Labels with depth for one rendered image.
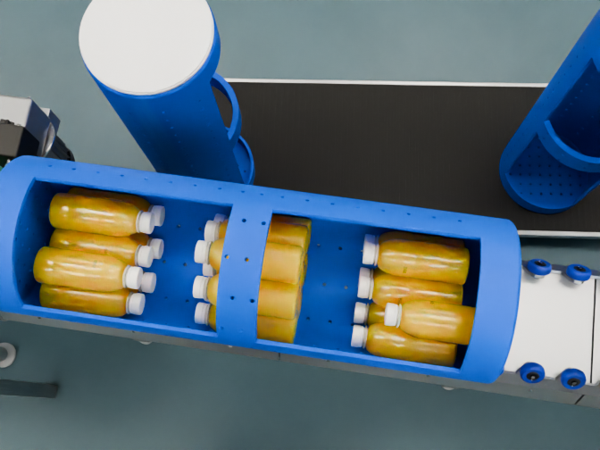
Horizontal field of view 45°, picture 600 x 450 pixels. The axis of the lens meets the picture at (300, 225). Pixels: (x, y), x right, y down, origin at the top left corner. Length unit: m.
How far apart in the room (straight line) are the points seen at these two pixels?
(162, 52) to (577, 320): 0.98
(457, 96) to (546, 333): 1.16
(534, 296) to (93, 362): 1.49
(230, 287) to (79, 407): 1.39
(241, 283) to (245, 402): 1.24
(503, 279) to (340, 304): 0.37
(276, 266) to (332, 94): 1.29
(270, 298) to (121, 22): 0.67
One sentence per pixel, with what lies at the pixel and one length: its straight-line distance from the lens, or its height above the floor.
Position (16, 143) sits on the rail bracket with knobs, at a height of 1.00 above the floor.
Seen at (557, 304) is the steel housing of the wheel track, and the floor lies 0.93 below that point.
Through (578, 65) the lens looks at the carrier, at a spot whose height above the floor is 0.89.
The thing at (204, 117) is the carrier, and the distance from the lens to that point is 1.65.
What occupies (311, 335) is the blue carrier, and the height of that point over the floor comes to 1.00.
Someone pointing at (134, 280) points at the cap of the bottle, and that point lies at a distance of 1.28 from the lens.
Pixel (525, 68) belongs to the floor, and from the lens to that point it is 2.72.
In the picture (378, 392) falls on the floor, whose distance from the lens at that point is 2.35.
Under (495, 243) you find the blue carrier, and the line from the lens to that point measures 1.19.
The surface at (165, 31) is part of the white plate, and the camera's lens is 1.54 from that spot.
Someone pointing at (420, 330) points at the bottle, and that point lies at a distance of 1.23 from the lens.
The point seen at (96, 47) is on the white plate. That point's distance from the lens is 1.56.
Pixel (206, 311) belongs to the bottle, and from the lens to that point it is 1.30.
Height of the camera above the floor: 2.34
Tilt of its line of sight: 75 degrees down
